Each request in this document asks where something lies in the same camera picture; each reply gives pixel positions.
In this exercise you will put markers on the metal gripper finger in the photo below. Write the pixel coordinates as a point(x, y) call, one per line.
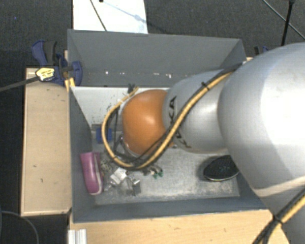
point(135, 185)
point(118, 176)

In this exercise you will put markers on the clear glass object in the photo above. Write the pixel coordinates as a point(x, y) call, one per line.
point(105, 166)

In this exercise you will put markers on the blue rectangular object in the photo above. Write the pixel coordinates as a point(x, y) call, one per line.
point(99, 135)

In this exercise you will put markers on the grey metal bin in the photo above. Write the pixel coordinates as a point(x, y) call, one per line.
point(183, 184)

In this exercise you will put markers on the pale wood board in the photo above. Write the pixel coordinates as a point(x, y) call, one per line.
point(47, 146)

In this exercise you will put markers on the black round disc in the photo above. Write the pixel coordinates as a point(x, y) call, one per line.
point(219, 169)

